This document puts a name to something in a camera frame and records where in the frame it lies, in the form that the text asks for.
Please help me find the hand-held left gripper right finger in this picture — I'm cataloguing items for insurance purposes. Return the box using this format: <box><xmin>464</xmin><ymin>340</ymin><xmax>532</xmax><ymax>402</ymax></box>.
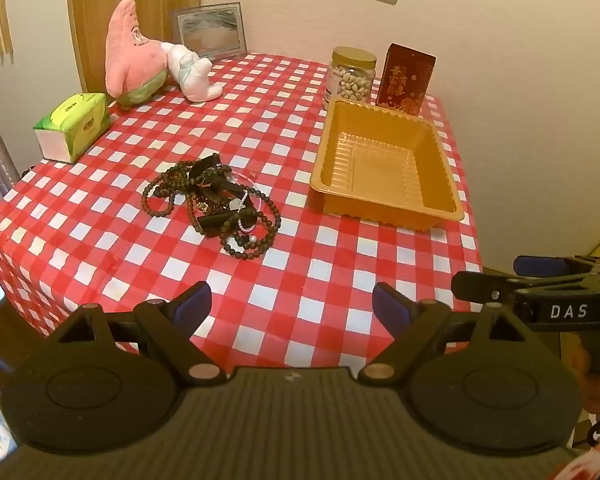
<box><xmin>357</xmin><ymin>282</ymin><xmax>541</xmax><ymax>386</ymax></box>

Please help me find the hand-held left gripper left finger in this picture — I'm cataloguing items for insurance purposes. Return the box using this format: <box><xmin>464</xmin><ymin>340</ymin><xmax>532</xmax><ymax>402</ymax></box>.
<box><xmin>45</xmin><ymin>281</ymin><xmax>226</xmax><ymax>387</ymax></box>

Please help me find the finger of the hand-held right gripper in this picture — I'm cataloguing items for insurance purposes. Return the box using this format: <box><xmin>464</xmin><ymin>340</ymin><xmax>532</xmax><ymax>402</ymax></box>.
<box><xmin>513</xmin><ymin>255</ymin><xmax>600</xmax><ymax>276</ymax></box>
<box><xmin>451</xmin><ymin>270</ymin><xmax>532</xmax><ymax>307</ymax></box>

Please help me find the small dark bead necklace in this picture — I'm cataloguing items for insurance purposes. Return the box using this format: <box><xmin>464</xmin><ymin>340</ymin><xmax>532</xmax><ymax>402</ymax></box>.
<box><xmin>140</xmin><ymin>160</ymin><xmax>216</xmax><ymax>219</ymax></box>

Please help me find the golden plastic tray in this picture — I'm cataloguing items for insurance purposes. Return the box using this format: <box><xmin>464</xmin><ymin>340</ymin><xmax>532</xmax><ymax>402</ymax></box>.
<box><xmin>309</xmin><ymin>98</ymin><xmax>466</xmax><ymax>232</ymax></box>

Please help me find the red white checkered tablecloth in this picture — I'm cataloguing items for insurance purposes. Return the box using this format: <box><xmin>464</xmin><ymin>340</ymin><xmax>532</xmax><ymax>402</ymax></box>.
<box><xmin>0</xmin><ymin>52</ymin><xmax>483</xmax><ymax>356</ymax></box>

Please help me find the red white printed clothing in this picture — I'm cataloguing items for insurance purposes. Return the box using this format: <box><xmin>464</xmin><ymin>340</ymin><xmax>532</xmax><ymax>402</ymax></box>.
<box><xmin>555</xmin><ymin>442</ymin><xmax>600</xmax><ymax>480</ymax></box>

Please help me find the green tissue pack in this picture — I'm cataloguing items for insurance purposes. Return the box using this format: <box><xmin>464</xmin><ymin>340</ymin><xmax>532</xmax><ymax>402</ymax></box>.
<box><xmin>32</xmin><ymin>92</ymin><xmax>112</xmax><ymax>164</ymax></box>

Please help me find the dark red printed box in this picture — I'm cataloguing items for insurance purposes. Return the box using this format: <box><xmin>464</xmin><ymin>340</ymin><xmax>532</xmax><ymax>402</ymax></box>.
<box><xmin>376</xmin><ymin>43</ymin><xmax>437</xmax><ymax>116</ymax></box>

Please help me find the clear jar of cashews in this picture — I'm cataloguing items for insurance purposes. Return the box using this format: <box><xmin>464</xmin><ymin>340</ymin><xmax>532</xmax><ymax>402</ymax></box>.
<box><xmin>323</xmin><ymin>46</ymin><xmax>378</xmax><ymax>111</ymax></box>

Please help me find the pink starfish plush toy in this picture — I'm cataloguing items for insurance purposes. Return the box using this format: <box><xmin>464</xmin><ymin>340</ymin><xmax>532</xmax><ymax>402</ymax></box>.
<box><xmin>104</xmin><ymin>0</ymin><xmax>172</xmax><ymax>109</ymax></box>

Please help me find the silver picture frame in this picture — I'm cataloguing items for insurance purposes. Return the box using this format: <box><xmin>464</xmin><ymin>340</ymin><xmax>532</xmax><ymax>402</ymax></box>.
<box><xmin>169</xmin><ymin>2</ymin><xmax>249</xmax><ymax>62</ymax></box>

